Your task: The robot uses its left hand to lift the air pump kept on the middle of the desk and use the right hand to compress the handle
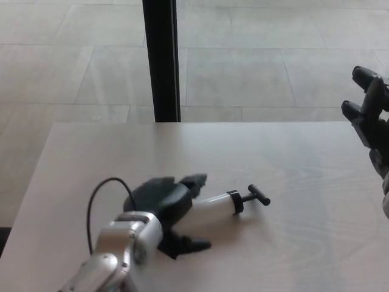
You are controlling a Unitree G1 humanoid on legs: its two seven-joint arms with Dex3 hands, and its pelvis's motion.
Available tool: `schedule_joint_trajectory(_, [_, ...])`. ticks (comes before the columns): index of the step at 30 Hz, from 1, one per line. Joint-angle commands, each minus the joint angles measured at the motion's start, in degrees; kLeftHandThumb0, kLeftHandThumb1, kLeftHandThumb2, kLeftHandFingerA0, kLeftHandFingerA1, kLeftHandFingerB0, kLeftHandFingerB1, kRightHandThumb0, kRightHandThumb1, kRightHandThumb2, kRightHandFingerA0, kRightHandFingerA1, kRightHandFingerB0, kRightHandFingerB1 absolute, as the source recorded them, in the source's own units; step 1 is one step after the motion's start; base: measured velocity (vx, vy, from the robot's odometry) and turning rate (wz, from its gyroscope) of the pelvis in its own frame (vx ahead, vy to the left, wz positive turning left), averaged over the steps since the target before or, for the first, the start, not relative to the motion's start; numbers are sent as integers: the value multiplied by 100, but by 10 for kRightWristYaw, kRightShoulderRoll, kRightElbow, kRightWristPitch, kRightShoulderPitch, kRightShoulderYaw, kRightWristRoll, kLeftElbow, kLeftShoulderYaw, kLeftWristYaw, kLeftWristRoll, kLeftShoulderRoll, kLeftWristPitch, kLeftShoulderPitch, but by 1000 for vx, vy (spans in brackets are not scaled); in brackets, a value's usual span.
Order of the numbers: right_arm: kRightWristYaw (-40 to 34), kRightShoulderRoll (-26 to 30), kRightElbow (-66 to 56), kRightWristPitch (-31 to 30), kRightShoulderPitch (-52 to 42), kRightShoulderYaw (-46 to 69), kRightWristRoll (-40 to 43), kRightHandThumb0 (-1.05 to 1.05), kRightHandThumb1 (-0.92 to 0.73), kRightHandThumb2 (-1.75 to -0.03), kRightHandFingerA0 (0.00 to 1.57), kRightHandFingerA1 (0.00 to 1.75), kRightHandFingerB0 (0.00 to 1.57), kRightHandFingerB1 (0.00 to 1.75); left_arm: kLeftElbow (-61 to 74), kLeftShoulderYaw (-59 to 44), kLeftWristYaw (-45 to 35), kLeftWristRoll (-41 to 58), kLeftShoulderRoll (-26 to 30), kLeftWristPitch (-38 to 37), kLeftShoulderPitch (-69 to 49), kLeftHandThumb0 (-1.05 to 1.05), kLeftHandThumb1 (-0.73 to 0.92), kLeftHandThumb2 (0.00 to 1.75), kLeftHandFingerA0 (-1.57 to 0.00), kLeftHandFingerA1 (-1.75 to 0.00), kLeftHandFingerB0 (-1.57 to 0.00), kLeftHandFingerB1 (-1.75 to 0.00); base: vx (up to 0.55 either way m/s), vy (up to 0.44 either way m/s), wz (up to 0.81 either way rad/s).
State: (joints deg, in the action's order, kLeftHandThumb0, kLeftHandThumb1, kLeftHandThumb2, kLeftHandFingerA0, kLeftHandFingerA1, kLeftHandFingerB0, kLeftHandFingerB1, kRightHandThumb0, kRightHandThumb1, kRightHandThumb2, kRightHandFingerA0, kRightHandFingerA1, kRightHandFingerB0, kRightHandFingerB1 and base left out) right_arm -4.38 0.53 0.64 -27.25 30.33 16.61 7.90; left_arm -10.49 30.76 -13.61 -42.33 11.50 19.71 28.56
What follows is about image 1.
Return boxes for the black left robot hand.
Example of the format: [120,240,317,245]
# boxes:
[123,173,212,260]

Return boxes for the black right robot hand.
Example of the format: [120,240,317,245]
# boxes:
[340,65,389,181]

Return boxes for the white air pump black handle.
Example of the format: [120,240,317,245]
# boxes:
[190,184,271,221]

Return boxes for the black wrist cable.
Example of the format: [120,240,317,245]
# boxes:
[87,178,136,254]

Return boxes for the black vertical window frame post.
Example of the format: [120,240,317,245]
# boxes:
[142,0,182,123]

